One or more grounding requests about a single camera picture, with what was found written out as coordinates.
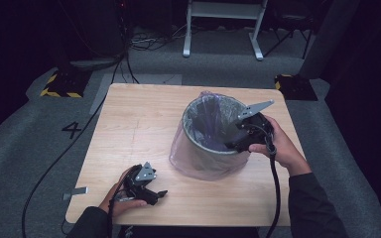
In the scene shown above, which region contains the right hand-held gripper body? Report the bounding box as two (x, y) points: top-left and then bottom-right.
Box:
(234, 99), (275, 152)

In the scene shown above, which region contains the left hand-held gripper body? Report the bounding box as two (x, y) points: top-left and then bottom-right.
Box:
(122, 162), (159, 200)

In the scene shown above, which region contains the green plastic bin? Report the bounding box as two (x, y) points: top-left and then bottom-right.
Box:
(175, 93), (253, 181)

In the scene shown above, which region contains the purple plastic bag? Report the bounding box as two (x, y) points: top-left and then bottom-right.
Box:
(169, 91), (256, 181)

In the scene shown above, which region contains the person's left hand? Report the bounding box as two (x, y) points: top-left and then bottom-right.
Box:
(98, 167), (148, 217)

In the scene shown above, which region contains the person's right hand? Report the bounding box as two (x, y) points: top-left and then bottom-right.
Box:
(248, 114), (313, 178)

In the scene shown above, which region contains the black yellow striped base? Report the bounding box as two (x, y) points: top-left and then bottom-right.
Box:
(274, 73), (319, 102)
(40, 68), (93, 98)

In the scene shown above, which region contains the black tripod stand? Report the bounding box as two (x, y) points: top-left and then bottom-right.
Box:
(263, 0), (316, 60)

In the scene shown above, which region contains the grey upright column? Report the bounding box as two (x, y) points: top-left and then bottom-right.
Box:
(298, 0), (361, 79)

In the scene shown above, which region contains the dark equipment stand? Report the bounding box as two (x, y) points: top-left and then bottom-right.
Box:
(58, 0), (130, 72)

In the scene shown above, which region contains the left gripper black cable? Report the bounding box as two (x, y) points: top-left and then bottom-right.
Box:
(107, 165), (137, 238)

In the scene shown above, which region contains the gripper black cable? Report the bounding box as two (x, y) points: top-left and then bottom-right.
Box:
(254, 123), (282, 238)
(107, 165), (137, 238)

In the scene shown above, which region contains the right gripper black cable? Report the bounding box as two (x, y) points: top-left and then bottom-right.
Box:
(254, 123), (282, 238)

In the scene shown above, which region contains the grey metal table bracket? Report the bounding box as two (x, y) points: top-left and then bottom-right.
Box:
(62, 186), (89, 201)

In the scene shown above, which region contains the long black floor cable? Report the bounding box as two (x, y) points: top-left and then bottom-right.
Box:
(21, 54), (128, 238)

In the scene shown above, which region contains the white metal stand frame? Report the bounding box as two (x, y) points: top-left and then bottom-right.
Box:
(182, 0), (269, 61)

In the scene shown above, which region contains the bundle of floor cables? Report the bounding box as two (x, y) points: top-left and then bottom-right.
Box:
(130, 24), (188, 52)

